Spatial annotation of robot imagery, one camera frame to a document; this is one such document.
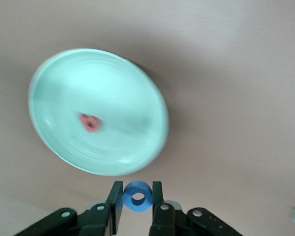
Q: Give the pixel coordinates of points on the light green round plate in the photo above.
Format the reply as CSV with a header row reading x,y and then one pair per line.
x,y
100,81

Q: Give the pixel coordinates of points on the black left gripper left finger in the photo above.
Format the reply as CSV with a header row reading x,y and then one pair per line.
x,y
98,218

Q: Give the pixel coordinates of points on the blue letter o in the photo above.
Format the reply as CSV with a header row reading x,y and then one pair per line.
x,y
130,204

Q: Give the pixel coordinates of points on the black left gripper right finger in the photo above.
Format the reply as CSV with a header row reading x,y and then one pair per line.
x,y
167,221

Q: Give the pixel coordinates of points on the red letter a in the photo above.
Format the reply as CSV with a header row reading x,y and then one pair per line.
x,y
84,119

